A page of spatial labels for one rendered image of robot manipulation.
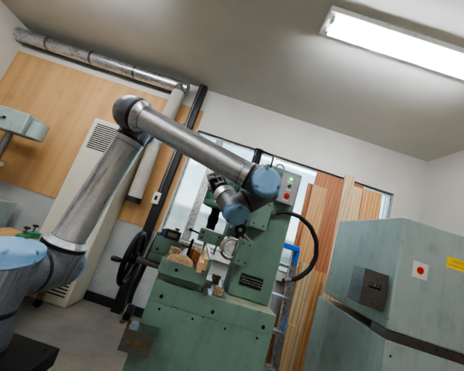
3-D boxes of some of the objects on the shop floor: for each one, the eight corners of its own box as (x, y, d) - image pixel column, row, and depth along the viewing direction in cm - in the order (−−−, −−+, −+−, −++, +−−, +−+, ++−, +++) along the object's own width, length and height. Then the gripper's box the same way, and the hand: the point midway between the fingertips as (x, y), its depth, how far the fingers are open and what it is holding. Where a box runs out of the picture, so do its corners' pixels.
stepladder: (234, 392, 170) (272, 238, 205) (266, 402, 171) (298, 247, 206) (238, 406, 155) (277, 237, 190) (273, 417, 156) (306, 247, 191)
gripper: (231, 179, 92) (216, 160, 109) (210, 187, 90) (199, 166, 108) (235, 196, 96) (220, 175, 114) (215, 204, 95) (203, 181, 112)
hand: (212, 177), depth 111 cm, fingers closed
